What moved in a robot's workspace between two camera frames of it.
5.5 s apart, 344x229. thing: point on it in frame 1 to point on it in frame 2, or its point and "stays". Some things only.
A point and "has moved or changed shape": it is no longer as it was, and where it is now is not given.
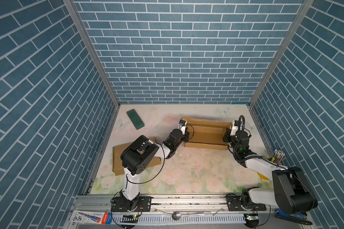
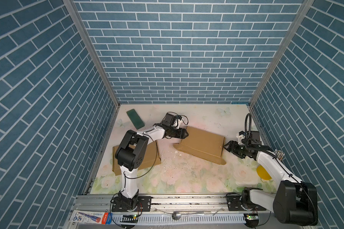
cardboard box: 118,169 stays
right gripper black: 227,135 to 232,147
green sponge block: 135,119 stays
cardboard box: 205,133 has moved or changed shape
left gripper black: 186,137 to 180,133
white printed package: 91,217 stays
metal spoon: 177,215 stays
